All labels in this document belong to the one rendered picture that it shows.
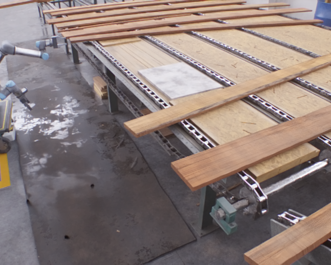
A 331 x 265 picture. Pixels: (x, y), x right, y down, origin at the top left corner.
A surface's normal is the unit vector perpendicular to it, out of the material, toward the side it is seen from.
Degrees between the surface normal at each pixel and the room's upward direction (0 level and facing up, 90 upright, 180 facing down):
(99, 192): 0
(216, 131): 0
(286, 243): 22
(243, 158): 0
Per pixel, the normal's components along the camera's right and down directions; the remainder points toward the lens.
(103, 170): 0.00, -0.83
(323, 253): -0.88, 0.26
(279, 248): -0.18, -0.95
